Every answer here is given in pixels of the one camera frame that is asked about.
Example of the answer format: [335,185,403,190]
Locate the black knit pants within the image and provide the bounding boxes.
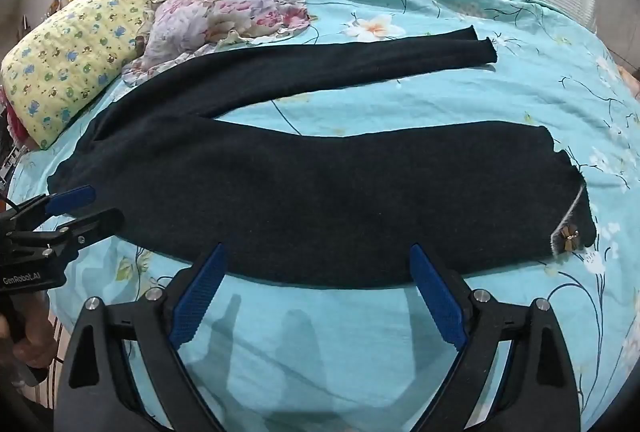
[48,28,597,289]

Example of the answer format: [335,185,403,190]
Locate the person's left hand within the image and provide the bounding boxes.
[1,292,58,368]

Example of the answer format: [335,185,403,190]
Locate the yellow cartoon print pillow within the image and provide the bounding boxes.
[1,0,151,149]

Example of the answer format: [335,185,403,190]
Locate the pink floral ruffled pillow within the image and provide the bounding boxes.
[122,0,311,86]

